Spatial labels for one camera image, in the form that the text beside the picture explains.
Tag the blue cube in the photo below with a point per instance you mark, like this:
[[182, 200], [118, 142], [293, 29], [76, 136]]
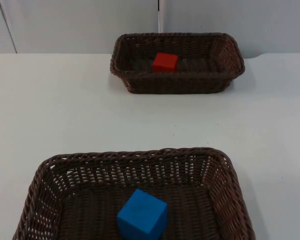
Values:
[[142, 215]]

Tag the red cube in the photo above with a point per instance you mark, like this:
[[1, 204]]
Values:
[[165, 63]]

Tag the dark brown wicker basket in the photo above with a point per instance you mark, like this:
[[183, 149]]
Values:
[[180, 82], [90, 200]]

